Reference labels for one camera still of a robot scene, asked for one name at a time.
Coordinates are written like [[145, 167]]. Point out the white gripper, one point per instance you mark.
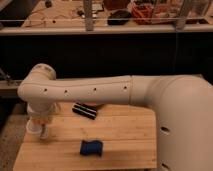
[[37, 118]]

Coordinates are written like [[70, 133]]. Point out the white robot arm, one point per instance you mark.
[[183, 105]]

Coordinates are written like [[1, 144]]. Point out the clear glass jar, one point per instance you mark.
[[56, 108]]

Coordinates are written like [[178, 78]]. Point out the black striped box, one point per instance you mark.
[[85, 110]]

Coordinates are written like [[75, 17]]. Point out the blue cloth roll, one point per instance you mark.
[[94, 147]]

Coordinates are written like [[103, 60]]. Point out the wooden board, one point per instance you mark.
[[128, 135]]

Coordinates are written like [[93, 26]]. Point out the black object on bench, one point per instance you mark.
[[119, 17]]

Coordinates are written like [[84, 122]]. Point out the orange red basket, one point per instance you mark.
[[142, 14]]

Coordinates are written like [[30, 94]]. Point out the grey metal post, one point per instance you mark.
[[182, 17], [88, 14]]

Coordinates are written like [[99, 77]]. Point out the grey metal post right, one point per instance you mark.
[[182, 17]]

